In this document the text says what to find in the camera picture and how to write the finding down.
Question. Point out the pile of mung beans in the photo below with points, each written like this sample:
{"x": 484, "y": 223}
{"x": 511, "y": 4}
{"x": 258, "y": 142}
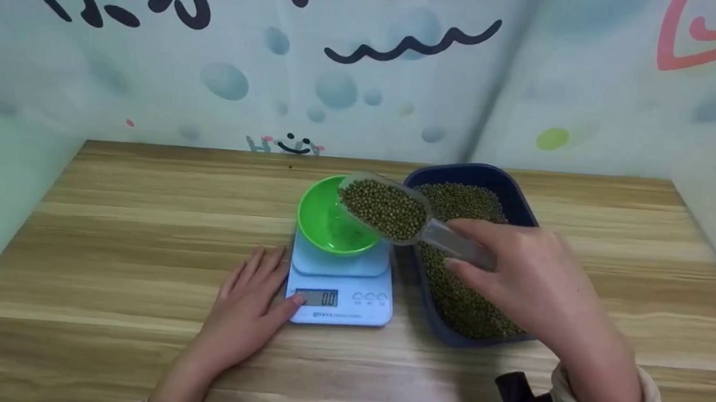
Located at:
{"x": 465, "y": 307}

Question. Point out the person's left hand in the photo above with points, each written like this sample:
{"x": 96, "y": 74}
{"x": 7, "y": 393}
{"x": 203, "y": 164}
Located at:
{"x": 237, "y": 326}

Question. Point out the dark blue plastic tray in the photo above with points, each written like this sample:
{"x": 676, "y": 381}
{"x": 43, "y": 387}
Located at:
{"x": 514, "y": 195}

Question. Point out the person's left little finger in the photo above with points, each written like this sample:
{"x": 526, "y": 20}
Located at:
{"x": 228, "y": 287}

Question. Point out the person's left ring finger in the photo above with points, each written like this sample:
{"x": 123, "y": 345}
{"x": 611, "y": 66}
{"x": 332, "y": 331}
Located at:
{"x": 246, "y": 275}

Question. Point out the person's right index finger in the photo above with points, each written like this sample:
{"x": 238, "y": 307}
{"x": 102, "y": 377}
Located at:
{"x": 488, "y": 232}

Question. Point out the white digital kitchen scale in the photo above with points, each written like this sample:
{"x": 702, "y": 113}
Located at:
{"x": 342, "y": 303}

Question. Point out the person's left forearm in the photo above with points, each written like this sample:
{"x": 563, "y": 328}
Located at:
{"x": 183, "y": 386}

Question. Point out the person's left middle finger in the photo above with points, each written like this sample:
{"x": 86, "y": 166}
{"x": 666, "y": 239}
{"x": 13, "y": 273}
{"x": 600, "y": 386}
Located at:
{"x": 263, "y": 269}

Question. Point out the mung beans in scoop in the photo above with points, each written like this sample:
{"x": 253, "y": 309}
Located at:
{"x": 383, "y": 208}

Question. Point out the person's left thumb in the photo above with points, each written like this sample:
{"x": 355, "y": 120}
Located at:
{"x": 293, "y": 304}

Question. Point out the green plastic bowl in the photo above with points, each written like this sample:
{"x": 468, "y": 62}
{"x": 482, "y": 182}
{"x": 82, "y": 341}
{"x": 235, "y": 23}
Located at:
{"x": 324, "y": 217}

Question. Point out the person's right thumb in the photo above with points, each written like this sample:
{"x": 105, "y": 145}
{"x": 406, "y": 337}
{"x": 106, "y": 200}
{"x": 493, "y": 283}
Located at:
{"x": 471, "y": 274}

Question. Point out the person's right hand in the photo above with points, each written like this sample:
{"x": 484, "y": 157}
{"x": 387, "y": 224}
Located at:
{"x": 532, "y": 287}

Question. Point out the clear plastic scoop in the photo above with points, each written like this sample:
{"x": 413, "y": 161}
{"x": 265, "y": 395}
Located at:
{"x": 445, "y": 238}

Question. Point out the person's left index finger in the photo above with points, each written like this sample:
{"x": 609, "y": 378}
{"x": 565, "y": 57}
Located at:
{"x": 281, "y": 269}

